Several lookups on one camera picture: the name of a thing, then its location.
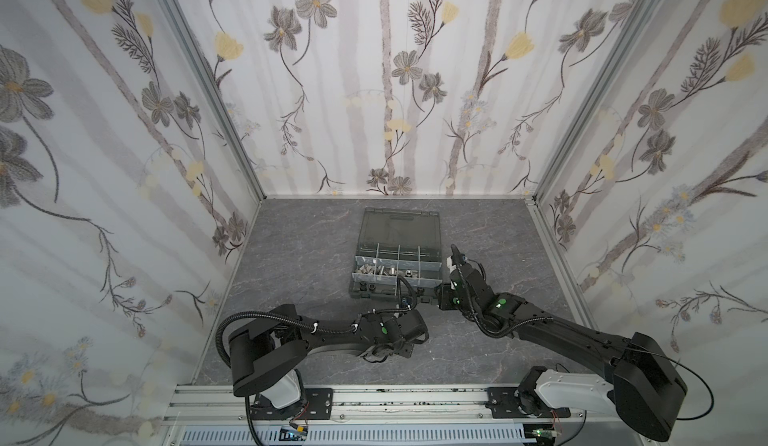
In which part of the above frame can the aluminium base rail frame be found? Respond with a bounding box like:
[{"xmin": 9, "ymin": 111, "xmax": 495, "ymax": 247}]
[{"xmin": 162, "ymin": 385, "xmax": 649, "ymax": 445}]

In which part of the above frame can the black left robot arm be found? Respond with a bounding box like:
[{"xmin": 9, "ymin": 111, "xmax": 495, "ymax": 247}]
[{"xmin": 214, "ymin": 277, "xmax": 429, "ymax": 409}]

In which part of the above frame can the grey plastic organizer box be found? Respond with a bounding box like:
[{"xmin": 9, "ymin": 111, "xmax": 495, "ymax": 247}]
[{"xmin": 349, "ymin": 207, "xmax": 444, "ymax": 305}]

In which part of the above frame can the white perforated cable duct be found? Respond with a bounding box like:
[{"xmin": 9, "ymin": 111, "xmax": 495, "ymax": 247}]
[{"xmin": 179, "ymin": 424, "xmax": 535, "ymax": 446}]

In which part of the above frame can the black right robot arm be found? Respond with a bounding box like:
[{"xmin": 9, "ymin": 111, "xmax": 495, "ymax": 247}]
[{"xmin": 438, "ymin": 245, "xmax": 687, "ymax": 441}]

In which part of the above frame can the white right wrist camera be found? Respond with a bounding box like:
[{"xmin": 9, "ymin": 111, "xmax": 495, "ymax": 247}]
[{"xmin": 445, "ymin": 256, "xmax": 458, "ymax": 280}]

